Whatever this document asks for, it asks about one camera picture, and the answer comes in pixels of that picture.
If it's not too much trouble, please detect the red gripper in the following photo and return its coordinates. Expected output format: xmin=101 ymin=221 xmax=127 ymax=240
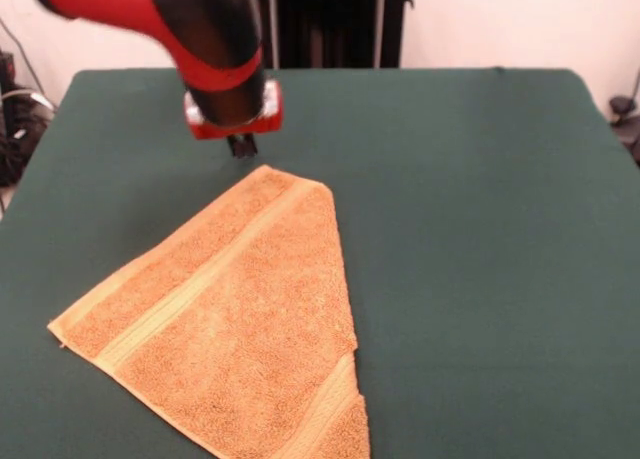
xmin=183 ymin=80 xmax=285 ymax=160

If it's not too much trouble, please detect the orange terry towel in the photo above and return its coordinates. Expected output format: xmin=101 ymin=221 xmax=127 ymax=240
xmin=47 ymin=164 xmax=372 ymax=459

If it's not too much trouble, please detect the dark green table cloth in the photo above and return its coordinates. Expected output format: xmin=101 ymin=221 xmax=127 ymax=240
xmin=0 ymin=67 xmax=640 ymax=459

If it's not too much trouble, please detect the small black stand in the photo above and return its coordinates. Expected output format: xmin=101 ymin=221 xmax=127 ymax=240
xmin=608 ymin=96 xmax=640 ymax=169

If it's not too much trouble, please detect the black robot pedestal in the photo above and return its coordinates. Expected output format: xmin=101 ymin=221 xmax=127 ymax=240
xmin=257 ymin=0 xmax=416 ymax=70

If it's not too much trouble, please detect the black equipment with cables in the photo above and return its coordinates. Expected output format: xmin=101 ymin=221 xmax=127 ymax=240
xmin=0 ymin=51 xmax=56 ymax=186

